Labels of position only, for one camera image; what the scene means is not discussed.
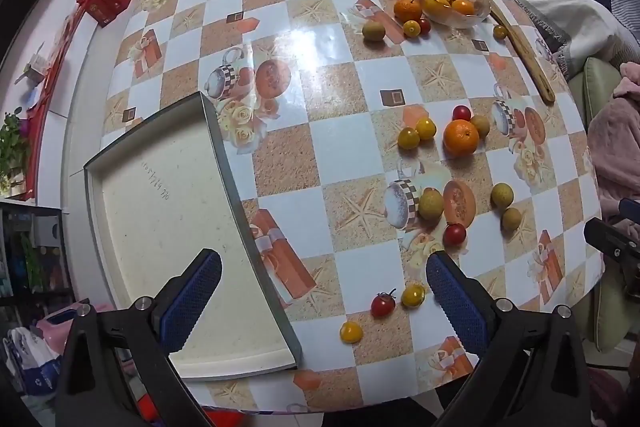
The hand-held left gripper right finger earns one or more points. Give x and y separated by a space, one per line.
455 302

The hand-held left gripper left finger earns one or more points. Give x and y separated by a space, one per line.
192 297

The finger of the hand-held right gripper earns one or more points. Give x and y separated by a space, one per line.
612 239
631 208

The red cherry tomato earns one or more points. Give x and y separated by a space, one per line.
454 234
424 25
382 305
461 112

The white shallow tray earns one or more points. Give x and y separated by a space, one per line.
165 232

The pink fluffy cloth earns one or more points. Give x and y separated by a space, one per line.
617 147

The pink plastic stool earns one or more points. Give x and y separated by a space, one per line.
65 319

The orange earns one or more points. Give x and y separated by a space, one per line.
460 137
407 9

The dark storage shelf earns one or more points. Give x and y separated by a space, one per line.
30 247

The white plastic bag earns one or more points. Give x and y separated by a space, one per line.
32 364

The long wooden spatula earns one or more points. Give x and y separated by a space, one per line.
525 52

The white fringed blanket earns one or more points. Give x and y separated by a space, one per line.
545 2

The green potted plant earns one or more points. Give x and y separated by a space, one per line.
12 147

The small mandarin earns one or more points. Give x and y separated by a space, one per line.
462 7
432 4

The small cardboard box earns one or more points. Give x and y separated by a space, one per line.
32 69

